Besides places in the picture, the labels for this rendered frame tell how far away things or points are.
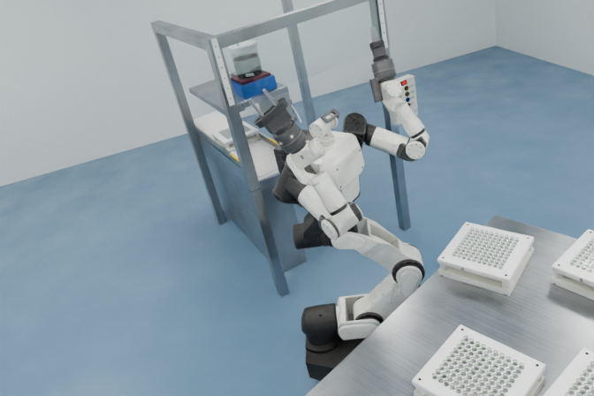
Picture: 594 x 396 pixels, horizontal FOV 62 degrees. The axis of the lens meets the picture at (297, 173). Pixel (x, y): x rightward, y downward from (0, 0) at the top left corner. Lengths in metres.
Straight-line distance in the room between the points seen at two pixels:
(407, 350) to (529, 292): 0.45
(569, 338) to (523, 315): 0.14
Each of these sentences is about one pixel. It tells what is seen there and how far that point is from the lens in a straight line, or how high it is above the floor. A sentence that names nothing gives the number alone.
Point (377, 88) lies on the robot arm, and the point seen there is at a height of 1.36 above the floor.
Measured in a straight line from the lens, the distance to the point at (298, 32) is 2.65.
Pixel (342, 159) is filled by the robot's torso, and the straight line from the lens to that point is 1.92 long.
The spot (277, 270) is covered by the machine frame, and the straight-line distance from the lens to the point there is 3.05.
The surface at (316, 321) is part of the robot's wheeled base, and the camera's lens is 2.48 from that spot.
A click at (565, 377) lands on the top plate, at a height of 0.90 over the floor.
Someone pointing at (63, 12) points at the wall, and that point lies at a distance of 5.95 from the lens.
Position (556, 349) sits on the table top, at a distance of 1.65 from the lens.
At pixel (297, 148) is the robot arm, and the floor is 1.38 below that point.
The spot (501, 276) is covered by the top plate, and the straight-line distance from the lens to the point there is 1.75.
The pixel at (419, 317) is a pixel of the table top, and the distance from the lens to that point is 1.72.
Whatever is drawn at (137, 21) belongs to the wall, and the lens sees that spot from 5.87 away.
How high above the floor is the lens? 2.04
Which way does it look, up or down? 27 degrees down
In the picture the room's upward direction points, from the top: 13 degrees counter-clockwise
